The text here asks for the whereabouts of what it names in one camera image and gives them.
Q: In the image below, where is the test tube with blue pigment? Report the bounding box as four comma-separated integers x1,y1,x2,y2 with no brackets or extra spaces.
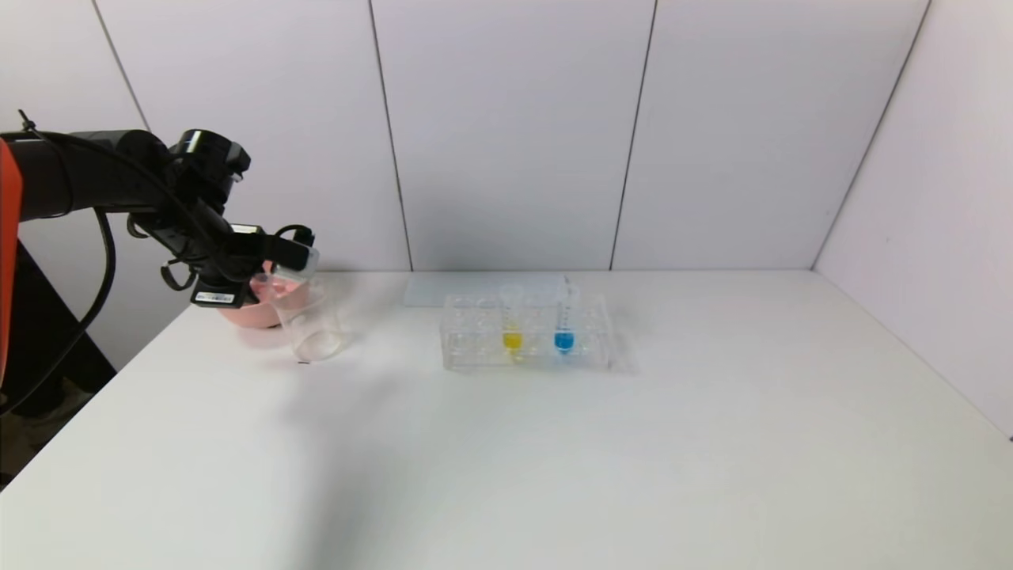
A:
553,275,577,357

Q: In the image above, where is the clear plastic test tube rack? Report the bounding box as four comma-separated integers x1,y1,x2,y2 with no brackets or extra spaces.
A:
441,290,613,372

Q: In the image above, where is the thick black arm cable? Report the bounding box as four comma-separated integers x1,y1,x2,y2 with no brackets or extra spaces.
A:
0,206,118,417

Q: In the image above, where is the white grey wrist camera box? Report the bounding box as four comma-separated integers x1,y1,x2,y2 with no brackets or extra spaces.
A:
272,243,320,277

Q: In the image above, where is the clear glass beaker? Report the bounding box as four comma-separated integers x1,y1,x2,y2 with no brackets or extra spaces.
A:
271,273,347,365

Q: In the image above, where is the person in dark trousers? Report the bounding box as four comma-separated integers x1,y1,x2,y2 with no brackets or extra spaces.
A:
0,241,116,420

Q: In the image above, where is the test tube with red pigment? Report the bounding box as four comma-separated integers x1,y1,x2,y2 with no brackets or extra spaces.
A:
251,269,299,308

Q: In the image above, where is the white paper sheet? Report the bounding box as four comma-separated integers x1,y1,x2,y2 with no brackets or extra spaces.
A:
402,273,567,309

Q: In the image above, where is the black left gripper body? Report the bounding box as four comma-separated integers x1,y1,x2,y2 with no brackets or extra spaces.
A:
190,261,261,310

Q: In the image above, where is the test tube with yellow pigment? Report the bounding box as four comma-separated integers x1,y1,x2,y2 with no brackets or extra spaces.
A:
500,285,525,361

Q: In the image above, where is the pink plastic bowl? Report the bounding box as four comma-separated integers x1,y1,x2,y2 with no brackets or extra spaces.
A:
214,273,311,330

